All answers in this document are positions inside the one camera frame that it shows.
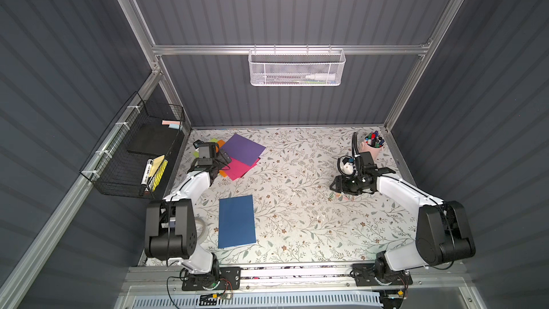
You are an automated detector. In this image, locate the orange paper sheet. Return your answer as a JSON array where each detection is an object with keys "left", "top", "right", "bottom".
[{"left": 217, "top": 140, "right": 227, "bottom": 177}]

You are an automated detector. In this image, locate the lime green paper sheet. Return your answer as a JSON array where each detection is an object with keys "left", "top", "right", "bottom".
[{"left": 193, "top": 139, "right": 218, "bottom": 157}]

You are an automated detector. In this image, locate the blue paper sheet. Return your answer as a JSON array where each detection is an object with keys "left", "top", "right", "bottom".
[{"left": 218, "top": 195, "right": 256, "bottom": 249}]

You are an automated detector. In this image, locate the white tape roll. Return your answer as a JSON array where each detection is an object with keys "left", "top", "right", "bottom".
[{"left": 195, "top": 217, "right": 209, "bottom": 245}]

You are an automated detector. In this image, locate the black wire wall basket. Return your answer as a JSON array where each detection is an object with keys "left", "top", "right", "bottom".
[{"left": 80, "top": 93, "right": 186, "bottom": 200}]

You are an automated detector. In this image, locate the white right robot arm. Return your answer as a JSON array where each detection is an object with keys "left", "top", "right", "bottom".
[{"left": 330, "top": 132, "right": 476, "bottom": 284}]

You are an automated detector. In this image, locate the pink pen cup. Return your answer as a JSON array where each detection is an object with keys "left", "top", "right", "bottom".
[{"left": 360, "top": 130, "right": 385, "bottom": 161}]

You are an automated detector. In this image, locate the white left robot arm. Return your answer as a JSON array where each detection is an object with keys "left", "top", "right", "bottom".
[{"left": 144, "top": 140, "right": 231, "bottom": 283}]

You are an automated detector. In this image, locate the magenta paper sheet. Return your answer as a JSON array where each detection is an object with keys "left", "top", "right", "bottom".
[{"left": 220, "top": 158, "right": 260, "bottom": 180}]

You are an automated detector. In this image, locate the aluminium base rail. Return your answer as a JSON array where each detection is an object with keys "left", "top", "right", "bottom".
[{"left": 179, "top": 261, "right": 415, "bottom": 293}]

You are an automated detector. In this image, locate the purple paper sheet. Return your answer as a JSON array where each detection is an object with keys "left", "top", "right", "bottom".
[{"left": 221, "top": 134, "right": 266, "bottom": 166}]

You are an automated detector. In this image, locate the aluminium frame post left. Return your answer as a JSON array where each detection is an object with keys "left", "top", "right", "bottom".
[{"left": 99, "top": 0, "right": 164, "bottom": 74}]

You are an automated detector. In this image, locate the white mesh wall basket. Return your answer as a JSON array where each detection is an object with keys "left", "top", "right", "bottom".
[{"left": 248, "top": 48, "right": 346, "bottom": 87}]

